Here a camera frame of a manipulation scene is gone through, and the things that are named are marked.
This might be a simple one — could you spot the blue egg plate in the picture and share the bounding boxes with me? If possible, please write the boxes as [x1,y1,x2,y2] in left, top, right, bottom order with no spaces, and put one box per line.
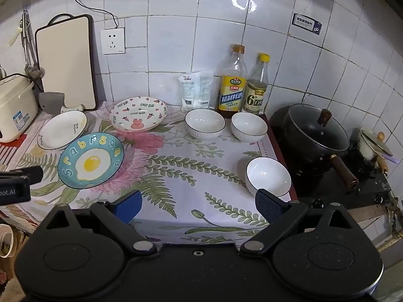
[57,132,125,190]

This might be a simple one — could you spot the white plate black rim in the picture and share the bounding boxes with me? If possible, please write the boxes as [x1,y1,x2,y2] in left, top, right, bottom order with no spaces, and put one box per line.
[37,110,88,151]

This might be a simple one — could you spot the small white ribbed bowl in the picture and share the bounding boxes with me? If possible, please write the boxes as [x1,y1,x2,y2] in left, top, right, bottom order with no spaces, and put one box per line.
[231,112,268,143]

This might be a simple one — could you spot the lovely bear rabbit plate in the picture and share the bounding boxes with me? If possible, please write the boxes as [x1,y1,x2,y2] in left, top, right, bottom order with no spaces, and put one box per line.
[109,96,167,132]

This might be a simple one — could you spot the large white ribbed bowl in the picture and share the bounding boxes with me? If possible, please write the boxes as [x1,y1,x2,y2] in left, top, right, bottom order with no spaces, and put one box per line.
[184,109,226,140]

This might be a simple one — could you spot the black gas stove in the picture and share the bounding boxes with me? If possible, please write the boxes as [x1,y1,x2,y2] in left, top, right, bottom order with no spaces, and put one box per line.
[292,150,391,209]

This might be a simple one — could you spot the cream rice cooker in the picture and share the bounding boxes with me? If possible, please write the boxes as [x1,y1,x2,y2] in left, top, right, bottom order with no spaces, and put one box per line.
[0,74,38,142]

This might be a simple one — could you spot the black wok with lid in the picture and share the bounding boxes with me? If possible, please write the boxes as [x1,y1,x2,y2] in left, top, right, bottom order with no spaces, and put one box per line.
[269,103,359,190]

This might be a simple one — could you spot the floral tablecloth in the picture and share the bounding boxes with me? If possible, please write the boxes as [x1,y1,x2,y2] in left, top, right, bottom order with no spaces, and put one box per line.
[2,113,279,244]

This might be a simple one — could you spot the small white pot with lid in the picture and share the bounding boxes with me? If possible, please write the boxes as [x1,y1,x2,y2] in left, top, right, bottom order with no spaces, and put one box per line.
[358,128,397,177]

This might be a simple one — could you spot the hanging metal utensils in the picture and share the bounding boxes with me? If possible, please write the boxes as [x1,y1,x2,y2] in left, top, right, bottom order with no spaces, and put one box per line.
[8,10,44,80]

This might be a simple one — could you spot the white vinegar bottle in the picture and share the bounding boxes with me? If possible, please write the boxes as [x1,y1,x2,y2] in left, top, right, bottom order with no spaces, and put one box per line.
[242,53,270,115]

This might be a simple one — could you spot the cooking wine bottle yellow label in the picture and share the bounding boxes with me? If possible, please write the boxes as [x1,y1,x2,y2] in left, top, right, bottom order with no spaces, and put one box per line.
[217,44,247,118]

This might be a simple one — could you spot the cream cutting board black rim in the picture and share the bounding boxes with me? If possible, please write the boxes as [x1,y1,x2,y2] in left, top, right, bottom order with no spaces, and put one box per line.
[35,14,98,110]

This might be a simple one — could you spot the white salt bag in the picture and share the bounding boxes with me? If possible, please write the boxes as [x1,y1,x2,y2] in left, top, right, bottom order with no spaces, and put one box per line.
[178,71,214,112]

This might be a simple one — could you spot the cleaver with cream handle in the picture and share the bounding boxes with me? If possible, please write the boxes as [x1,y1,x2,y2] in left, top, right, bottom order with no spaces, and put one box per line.
[38,92,84,115]

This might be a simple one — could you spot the white wall socket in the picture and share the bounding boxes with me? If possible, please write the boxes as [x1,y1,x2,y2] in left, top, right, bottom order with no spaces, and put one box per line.
[100,28,126,55]

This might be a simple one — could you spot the blue white wall sticker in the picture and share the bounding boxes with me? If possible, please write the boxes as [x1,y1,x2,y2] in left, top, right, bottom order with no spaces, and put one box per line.
[292,13,322,35]

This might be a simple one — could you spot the black power cable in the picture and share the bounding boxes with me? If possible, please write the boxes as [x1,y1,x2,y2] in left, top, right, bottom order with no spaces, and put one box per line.
[65,0,120,29]

